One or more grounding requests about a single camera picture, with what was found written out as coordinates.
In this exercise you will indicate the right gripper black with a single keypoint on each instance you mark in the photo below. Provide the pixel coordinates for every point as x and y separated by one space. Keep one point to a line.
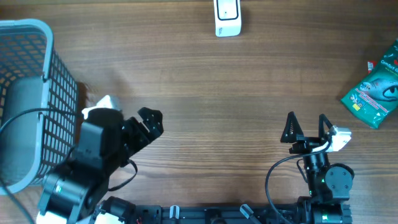
306 143

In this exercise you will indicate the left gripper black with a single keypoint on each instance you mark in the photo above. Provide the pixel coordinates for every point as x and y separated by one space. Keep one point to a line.
155 129

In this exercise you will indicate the green 3M gloves packet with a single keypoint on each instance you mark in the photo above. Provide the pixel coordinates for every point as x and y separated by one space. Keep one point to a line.
375 97

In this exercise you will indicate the red Nescafe stick sachet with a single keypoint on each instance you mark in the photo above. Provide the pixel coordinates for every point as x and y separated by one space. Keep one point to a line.
371 65

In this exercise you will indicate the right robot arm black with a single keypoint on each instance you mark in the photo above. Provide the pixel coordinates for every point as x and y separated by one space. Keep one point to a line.
328 184

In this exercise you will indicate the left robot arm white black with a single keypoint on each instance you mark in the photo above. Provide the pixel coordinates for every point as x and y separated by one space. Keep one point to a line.
72 189

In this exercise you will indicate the white barcode scanner box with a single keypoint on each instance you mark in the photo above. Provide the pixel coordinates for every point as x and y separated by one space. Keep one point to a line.
228 21

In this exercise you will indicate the grey plastic lattice basket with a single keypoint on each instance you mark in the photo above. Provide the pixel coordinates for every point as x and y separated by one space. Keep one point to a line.
39 99

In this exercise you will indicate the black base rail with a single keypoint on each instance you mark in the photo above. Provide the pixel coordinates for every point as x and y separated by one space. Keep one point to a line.
116 210

